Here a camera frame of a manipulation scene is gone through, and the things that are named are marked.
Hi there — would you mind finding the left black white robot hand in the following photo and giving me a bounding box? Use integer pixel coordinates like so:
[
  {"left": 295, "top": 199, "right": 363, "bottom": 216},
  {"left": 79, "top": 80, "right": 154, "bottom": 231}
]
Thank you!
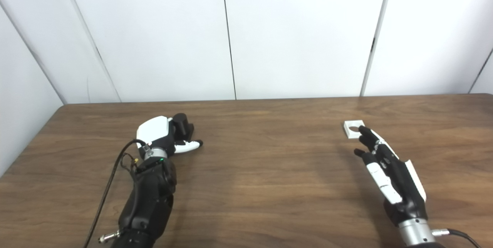
[{"left": 136, "top": 116, "right": 203, "bottom": 160}]

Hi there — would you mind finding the thin left wire yellow plug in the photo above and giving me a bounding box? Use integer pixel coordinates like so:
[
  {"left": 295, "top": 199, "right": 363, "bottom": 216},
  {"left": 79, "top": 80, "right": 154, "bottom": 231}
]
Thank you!
[{"left": 120, "top": 153, "right": 140, "bottom": 175}]

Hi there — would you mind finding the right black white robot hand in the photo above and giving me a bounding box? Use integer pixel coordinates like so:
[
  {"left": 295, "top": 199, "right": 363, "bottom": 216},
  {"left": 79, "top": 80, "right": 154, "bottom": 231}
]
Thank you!
[{"left": 354, "top": 126, "right": 428, "bottom": 228}]

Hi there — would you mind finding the black peg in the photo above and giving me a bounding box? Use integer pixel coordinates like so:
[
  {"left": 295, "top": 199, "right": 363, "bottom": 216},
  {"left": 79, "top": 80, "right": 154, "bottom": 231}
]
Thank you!
[{"left": 172, "top": 113, "right": 195, "bottom": 142}]

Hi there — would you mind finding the thick black wrist cable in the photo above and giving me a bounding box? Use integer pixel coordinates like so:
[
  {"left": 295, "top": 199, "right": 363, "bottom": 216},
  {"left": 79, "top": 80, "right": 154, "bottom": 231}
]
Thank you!
[
  {"left": 431, "top": 228, "right": 483, "bottom": 248},
  {"left": 84, "top": 139, "right": 150, "bottom": 248}
]

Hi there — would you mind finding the thick black right wrist cable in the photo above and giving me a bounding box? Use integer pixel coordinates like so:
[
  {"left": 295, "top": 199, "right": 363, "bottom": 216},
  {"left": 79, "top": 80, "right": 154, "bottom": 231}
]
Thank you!
[{"left": 431, "top": 228, "right": 483, "bottom": 248}]

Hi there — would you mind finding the thick black left wrist cable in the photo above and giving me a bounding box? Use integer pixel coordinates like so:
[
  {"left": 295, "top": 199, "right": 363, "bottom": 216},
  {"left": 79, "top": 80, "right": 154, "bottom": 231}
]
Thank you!
[{"left": 84, "top": 139, "right": 150, "bottom": 248}]

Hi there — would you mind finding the white square piece with hole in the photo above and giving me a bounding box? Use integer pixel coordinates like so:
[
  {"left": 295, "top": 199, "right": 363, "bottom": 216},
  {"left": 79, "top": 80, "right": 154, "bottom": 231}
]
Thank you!
[{"left": 344, "top": 120, "right": 365, "bottom": 139}]

